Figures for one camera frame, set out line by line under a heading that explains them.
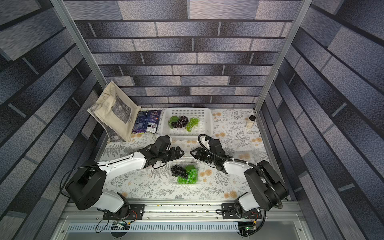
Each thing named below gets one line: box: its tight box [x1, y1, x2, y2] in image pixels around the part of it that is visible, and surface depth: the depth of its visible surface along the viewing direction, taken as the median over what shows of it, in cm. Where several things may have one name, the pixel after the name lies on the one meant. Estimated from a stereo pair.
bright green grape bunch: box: [177, 165, 198, 184], surface depth 82 cm
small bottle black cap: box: [246, 115, 256, 129], surface depth 106 cm
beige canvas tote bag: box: [87, 81, 142, 142], surface depth 99 cm
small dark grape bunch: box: [170, 164, 189, 179], surface depth 83 cm
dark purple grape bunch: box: [168, 115, 189, 130], surface depth 109 cm
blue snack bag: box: [132, 110, 162, 134], surface depth 109 cm
